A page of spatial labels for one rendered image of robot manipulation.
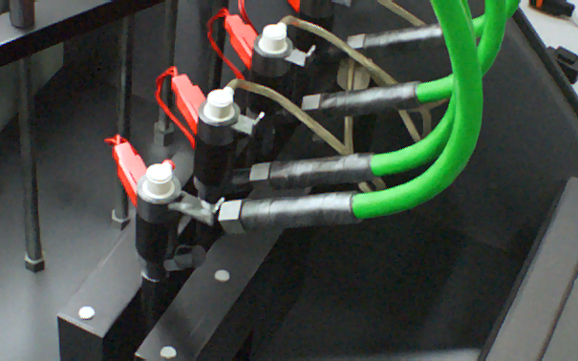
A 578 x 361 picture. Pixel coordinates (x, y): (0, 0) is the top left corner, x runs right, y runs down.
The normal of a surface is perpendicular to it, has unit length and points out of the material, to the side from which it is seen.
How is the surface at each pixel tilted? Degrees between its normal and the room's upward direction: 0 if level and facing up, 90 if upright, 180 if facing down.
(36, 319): 0
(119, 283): 0
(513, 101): 90
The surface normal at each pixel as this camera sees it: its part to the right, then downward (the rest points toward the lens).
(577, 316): 0.11, -0.68
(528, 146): -0.43, 0.62
